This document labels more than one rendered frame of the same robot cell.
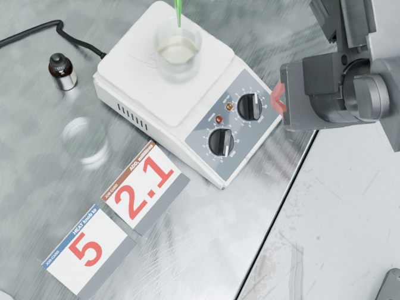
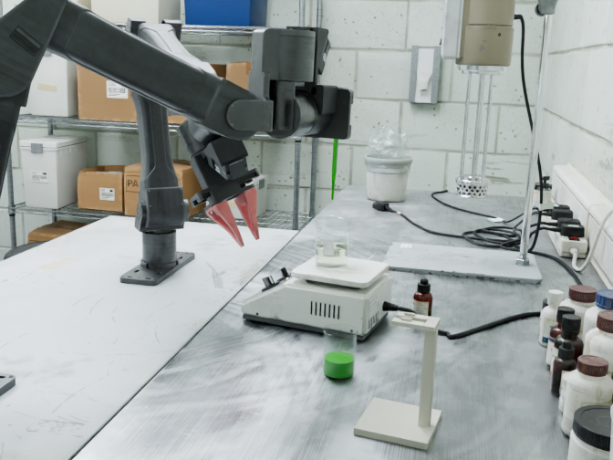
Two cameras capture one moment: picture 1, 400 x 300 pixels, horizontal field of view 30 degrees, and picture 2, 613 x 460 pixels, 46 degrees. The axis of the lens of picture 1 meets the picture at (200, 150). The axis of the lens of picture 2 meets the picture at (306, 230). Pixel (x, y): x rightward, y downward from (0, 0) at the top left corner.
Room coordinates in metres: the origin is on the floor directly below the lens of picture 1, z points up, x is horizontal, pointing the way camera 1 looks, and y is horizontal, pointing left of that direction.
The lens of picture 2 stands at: (1.38, -0.24, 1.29)
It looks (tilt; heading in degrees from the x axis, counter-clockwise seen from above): 13 degrees down; 168
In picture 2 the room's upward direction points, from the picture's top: 2 degrees clockwise
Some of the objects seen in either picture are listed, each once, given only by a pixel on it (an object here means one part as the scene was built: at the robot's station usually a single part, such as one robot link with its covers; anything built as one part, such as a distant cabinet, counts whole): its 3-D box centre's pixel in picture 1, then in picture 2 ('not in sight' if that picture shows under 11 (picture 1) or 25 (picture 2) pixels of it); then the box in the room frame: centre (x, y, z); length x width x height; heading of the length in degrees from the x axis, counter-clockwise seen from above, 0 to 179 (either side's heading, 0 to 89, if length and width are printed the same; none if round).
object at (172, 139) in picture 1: (184, 90); (324, 295); (0.35, 0.02, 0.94); 0.22 x 0.13 x 0.08; 55
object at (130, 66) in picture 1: (166, 62); (341, 269); (0.37, 0.04, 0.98); 0.12 x 0.12 x 0.01; 55
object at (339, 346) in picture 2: not in sight; (339, 351); (0.55, 0.00, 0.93); 0.04 x 0.04 x 0.06
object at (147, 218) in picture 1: (146, 188); not in sight; (0.23, 0.06, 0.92); 0.09 x 0.06 x 0.04; 144
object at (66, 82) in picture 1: (61, 68); (422, 298); (0.37, 0.17, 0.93); 0.03 x 0.03 x 0.07
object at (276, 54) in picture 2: not in sight; (264, 78); (0.51, -0.10, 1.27); 0.12 x 0.09 x 0.12; 103
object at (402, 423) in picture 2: not in sight; (402, 371); (0.69, 0.03, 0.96); 0.08 x 0.08 x 0.13; 57
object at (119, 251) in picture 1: (90, 253); not in sight; (0.15, 0.12, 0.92); 0.09 x 0.06 x 0.04; 144
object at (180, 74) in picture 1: (178, 55); (331, 242); (0.36, 0.03, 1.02); 0.06 x 0.05 x 0.08; 2
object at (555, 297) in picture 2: not in sight; (553, 318); (0.49, 0.33, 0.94); 0.03 x 0.03 x 0.08
